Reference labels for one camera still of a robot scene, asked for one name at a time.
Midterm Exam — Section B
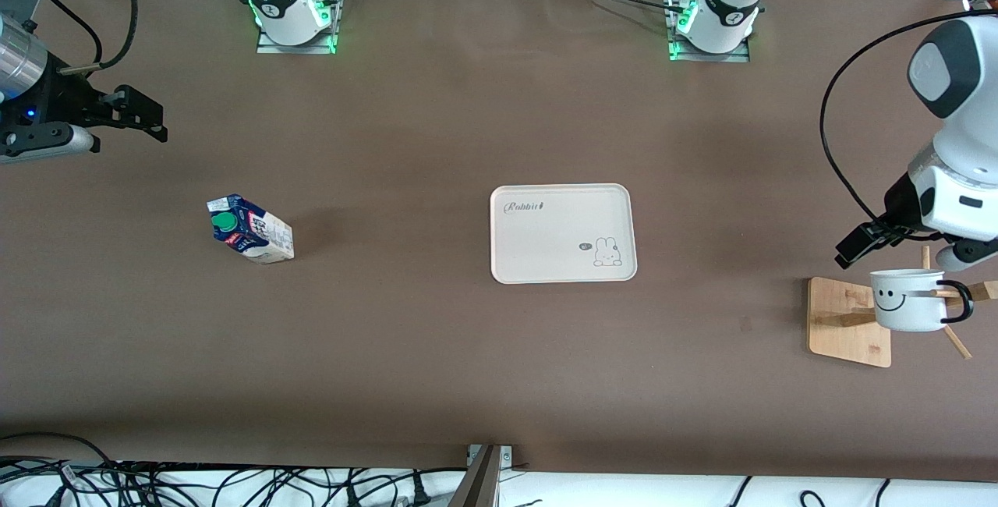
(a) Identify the white smiley face cup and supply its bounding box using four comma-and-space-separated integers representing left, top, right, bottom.
869, 268, 975, 333

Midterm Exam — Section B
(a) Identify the blue white milk carton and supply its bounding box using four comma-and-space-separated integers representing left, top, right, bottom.
206, 194, 296, 265

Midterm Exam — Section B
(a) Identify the beige rabbit print tray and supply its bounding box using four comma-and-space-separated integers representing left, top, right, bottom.
490, 183, 639, 285

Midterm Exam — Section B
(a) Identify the wooden mug stand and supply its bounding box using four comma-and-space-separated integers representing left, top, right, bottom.
807, 246, 998, 369

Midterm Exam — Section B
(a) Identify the brown table cover mat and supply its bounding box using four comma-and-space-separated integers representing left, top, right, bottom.
0, 0, 998, 484

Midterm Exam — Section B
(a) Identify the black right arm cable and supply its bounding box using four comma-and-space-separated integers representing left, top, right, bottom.
30, 0, 140, 76

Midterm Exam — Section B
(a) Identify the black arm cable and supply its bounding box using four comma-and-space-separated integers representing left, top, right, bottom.
30, 0, 140, 76
819, 12, 979, 231

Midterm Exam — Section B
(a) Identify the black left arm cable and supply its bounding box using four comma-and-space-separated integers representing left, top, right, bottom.
819, 12, 979, 231

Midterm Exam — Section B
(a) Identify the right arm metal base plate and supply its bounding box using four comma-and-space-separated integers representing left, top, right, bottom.
256, 0, 338, 55

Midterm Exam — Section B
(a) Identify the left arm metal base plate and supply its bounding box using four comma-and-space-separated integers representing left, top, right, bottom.
667, 0, 752, 64

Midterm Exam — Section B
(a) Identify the black looping floor cable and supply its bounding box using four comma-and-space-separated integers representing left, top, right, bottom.
0, 431, 122, 492

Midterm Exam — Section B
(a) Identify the grey metal camera post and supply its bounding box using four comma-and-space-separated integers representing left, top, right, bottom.
448, 443, 515, 507

